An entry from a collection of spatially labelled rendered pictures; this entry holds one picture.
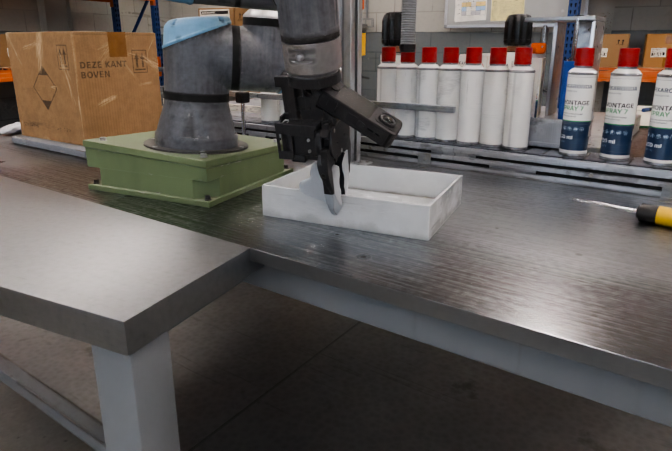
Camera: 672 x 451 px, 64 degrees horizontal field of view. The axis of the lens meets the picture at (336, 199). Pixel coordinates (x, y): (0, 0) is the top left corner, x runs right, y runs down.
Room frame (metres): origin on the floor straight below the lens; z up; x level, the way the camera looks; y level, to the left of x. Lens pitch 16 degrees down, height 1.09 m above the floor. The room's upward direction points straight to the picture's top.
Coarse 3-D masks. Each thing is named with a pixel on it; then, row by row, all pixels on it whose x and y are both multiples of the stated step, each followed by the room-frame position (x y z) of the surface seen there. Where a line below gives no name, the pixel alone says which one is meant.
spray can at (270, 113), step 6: (264, 102) 1.49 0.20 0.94; (270, 102) 1.49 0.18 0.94; (276, 102) 1.49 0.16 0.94; (264, 108) 1.49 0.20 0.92; (270, 108) 1.48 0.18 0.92; (276, 108) 1.49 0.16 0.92; (264, 114) 1.49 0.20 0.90; (270, 114) 1.48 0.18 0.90; (276, 114) 1.49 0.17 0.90; (264, 120) 1.49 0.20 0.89; (270, 120) 1.48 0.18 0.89; (276, 120) 1.49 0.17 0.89
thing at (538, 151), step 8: (240, 120) 1.54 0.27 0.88; (248, 120) 1.54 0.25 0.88; (256, 120) 1.54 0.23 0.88; (440, 144) 1.17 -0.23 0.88; (448, 144) 1.16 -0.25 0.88; (456, 144) 1.16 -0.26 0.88; (464, 144) 1.16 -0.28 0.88; (512, 152) 1.08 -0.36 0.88; (520, 152) 1.07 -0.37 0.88; (528, 152) 1.07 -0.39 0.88; (536, 152) 1.07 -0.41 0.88; (544, 152) 1.07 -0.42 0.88; (552, 152) 1.07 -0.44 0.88; (584, 160) 1.00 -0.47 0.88; (592, 160) 0.99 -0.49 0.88; (600, 160) 0.99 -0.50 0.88; (608, 160) 0.99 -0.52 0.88; (632, 160) 0.99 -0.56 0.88; (640, 160) 0.99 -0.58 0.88; (656, 168) 0.93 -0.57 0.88; (664, 168) 0.92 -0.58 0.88
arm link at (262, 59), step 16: (256, 16) 0.98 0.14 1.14; (272, 16) 0.97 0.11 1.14; (240, 32) 0.98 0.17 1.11; (256, 32) 0.98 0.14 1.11; (272, 32) 0.97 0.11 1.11; (256, 48) 0.97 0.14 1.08; (272, 48) 0.97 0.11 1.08; (256, 64) 0.97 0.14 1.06; (272, 64) 0.97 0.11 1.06; (240, 80) 0.97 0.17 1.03; (256, 80) 0.98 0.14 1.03; (272, 80) 0.98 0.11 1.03
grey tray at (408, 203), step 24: (360, 168) 0.95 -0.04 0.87; (384, 168) 0.93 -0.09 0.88; (264, 192) 0.81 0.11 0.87; (288, 192) 0.79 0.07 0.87; (360, 192) 0.93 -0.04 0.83; (384, 192) 0.93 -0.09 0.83; (408, 192) 0.91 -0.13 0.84; (432, 192) 0.89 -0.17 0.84; (456, 192) 0.84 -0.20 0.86; (288, 216) 0.79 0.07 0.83; (312, 216) 0.77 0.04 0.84; (336, 216) 0.76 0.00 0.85; (360, 216) 0.74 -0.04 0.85; (384, 216) 0.72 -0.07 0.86; (408, 216) 0.71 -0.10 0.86; (432, 216) 0.71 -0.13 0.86
